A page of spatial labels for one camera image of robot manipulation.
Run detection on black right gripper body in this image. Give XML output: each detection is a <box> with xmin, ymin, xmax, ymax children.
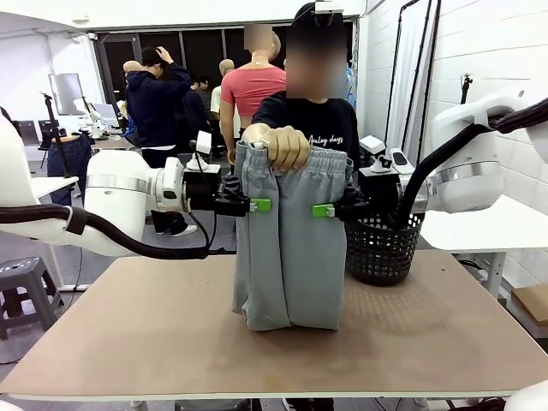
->
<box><xmin>358</xmin><ymin>169</ymin><xmax>402</xmax><ymax>211</ymax></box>

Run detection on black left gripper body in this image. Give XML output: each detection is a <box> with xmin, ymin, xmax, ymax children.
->
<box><xmin>183</xmin><ymin>170</ymin><xmax>222</xmax><ymax>211</ymax></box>

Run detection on grey training pants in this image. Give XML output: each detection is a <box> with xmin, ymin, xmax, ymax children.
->
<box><xmin>231</xmin><ymin>139</ymin><xmax>354</xmax><ymax>333</ymax></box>

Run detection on navy pants on stand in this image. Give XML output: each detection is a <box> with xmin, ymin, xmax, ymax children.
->
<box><xmin>45</xmin><ymin>133</ymin><xmax>93</xmax><ymax>207</ymax></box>

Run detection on person's right hand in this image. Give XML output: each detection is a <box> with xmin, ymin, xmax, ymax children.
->
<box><xmin>260</xmin><ymin>126</ymin><xmax>312</xmax><ymax>173</ymax></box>

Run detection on black plastic mesh basket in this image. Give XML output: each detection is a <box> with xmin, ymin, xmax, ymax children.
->
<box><xmin>344</xmin><ymin>209</ymin><xmax>427</xmax><ymax>286</ymax></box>

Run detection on person in black t-shirt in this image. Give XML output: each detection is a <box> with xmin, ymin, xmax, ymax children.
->
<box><xmin>252</xmin><ymin>2</ymin><xmax>361</xmax><ymax>171</ymax></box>

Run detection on person in dark clothes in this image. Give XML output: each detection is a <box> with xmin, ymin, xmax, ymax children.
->
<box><xmin>182</xmin><ymin>74</ymin><xmax>216</xmax><ymax>143</ymax></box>

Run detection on person in navy hoodie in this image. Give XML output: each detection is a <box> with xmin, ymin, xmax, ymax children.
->
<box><xmin>126</xmin><ymin>45</ymin><xmax>200</xmax><ymax>237</ymax></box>

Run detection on mannequin with red top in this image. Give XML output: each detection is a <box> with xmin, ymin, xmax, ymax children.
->
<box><xmin>219</xmin><ymin>23</ymin><xmax>287</xmax><ymax>143</ymax></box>

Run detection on bald mannequin with cream top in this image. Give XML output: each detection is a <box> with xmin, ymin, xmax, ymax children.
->
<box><xmin>209</xmin><ymin>58</ymin><xmax>237</xmax><ymax>152</ymax></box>

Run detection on small black tripod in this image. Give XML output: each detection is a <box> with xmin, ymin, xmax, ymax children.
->
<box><xmin>460</xmin><ymin>73</ymin><xmax>474</xmax><ymax>106</ymax></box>

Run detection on framed whiteboard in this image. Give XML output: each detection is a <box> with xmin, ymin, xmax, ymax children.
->
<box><xmin>47</xmin><ymin>72</ymin><xmax>85</xmax><ymax>116</ymax></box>

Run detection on tall black tripod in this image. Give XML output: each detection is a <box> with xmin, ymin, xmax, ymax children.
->
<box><xmin>39</xmin><ymin>90</ymin><xmax>72</xmax><ymax>179</ymax></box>

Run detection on cardboard box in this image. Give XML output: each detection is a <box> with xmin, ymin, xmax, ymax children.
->
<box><xmin>511</xmin><ymin>284</ymin><xmax>548</xmax><ymax>339</ymax></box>

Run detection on grey plastic stool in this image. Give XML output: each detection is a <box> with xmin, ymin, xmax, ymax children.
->
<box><xmin>0</xmin><ymin>255</ymin><xmax>65</xmax><ymax>342</ymax></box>

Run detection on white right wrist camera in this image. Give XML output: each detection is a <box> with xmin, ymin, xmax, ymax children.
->
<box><xmin>358</xmin><ymin>135</ymin><xmax>394</xmax><ymax>173</ymax></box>

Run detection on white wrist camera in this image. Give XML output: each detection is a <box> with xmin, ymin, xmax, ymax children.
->
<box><xmin>186</xmin><ymin>130</ymin><xmax>222</xmax><ymax>175</ymax></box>
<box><xmin>358</xmin><ymin>135</ymin><xmax>394</xmax><ymax>173</ymax></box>

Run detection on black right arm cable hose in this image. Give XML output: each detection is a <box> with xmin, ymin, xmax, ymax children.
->
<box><xmin>396</xmin><ymin>97</ymin><xmax>548</xmax><ymax>226</ymax></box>

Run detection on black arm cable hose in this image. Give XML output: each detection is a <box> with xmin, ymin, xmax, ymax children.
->
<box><xmin>396</xmin><ymin>97</ymin><xmax>548</xmax><ymax>226</ymax></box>
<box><xmin>0</xmin><ymin>203</ymin><xmax>213</xmax><ymax>261</ymax></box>

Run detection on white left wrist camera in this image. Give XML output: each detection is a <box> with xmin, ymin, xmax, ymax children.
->
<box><xmin>186</xmin><ymin>130</ymin><xmax>222</xmax><ymax>175</ymax></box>

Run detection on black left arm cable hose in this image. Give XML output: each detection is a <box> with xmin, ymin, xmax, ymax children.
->
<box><xmin>0</xmin><ymin>203</ymin><xmax>213</xmax><ymax>261</ymax></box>

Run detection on black wall pipe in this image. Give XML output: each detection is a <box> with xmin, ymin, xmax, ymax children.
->
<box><xmin>386</xmin><ymin>0</ymin><xmax>420</xmax><ymax>143</ymax></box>

